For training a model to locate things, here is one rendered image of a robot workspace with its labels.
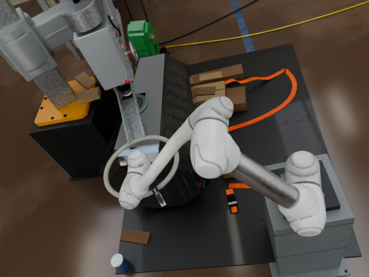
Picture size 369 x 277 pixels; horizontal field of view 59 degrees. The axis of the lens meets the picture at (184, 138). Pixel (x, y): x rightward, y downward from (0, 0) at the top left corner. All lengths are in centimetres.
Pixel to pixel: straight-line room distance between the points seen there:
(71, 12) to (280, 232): 161
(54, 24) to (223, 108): 175
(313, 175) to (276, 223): 34
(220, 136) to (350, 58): 281
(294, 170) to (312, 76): 212
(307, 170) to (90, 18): 139
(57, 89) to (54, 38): 43
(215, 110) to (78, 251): 217
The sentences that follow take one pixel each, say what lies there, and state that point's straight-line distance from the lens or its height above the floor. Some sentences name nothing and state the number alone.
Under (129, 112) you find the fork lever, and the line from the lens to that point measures 230.
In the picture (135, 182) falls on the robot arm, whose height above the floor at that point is 126.
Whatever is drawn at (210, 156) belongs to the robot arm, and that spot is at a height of 155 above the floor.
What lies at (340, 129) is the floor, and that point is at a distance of 315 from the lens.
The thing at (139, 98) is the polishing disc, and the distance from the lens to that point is 254.
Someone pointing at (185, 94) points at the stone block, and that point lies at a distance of 266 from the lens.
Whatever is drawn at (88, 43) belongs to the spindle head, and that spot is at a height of 148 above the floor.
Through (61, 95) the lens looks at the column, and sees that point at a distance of 292.
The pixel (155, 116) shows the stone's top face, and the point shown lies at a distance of 238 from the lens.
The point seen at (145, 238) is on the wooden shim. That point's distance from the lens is 280.
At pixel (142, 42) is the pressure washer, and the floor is 41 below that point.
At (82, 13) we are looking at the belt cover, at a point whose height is 167.
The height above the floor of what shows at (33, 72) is 121.
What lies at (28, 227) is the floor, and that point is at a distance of 352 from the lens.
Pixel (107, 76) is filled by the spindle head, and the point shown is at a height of 122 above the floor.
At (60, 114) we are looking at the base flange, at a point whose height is 78.
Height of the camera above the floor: 244
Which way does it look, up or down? 49 degrees down
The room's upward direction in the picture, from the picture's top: 23 degrees counter-clockwise
